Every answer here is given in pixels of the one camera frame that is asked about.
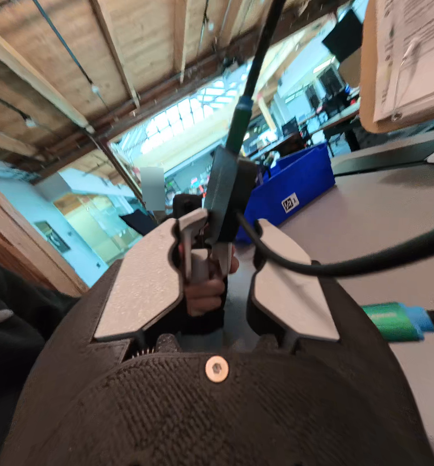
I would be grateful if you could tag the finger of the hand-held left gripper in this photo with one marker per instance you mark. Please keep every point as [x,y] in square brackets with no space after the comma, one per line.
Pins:
[222,256]
[192,220]

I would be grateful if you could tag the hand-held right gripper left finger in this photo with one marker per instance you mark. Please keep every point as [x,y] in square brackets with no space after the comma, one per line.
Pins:
[144,284]

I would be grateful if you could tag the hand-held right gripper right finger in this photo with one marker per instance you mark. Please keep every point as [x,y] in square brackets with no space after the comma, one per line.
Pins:
[293,302]

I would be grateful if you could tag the black square hub adapter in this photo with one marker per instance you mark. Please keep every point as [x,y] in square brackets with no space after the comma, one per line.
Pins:
[220,189]

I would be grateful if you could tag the blue plastic bin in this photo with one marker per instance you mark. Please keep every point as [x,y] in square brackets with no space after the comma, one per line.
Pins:
[297,174]

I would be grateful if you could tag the grey desk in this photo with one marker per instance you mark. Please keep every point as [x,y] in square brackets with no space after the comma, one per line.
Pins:
[384,225]

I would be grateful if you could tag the person's left hand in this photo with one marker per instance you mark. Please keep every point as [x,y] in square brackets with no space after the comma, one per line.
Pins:
[202,296]

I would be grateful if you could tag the person's black hoodie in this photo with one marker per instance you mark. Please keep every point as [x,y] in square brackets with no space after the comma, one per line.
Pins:
[20,364]

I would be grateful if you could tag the black flat panel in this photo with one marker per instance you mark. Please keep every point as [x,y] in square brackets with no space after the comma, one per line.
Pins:
[384,153]

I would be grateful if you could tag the wooden document stand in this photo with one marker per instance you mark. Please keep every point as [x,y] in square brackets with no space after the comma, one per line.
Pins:
[366,72]

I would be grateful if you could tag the black monitor screen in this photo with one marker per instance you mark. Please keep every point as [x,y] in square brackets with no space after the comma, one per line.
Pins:
[342,34]

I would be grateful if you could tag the printed paper sheet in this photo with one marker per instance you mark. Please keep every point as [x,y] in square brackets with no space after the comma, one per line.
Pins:
[413,54]

